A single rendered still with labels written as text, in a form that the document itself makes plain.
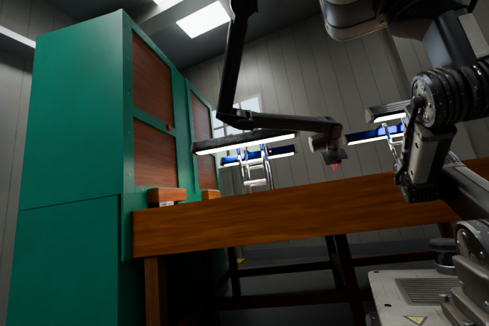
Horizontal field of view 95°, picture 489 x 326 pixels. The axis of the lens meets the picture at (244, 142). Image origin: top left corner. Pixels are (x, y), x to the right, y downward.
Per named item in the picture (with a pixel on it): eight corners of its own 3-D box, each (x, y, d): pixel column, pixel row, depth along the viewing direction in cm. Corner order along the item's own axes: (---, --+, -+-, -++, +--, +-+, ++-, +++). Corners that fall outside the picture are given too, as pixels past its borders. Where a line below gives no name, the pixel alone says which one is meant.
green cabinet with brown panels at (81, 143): (124, 193, 93) (122, 8, 117) (17, 211, 102) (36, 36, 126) (221, 193, 223) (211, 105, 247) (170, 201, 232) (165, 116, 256)
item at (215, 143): (300, 132, 117) (297, 119, 119) (189, 153, 127) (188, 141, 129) (300, 136, 125) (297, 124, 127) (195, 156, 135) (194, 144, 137)
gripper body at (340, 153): (320, 155, 106) (319, 142, 102) (343, 150, 104) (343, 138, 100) (324, 164, 100) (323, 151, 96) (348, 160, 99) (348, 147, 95)
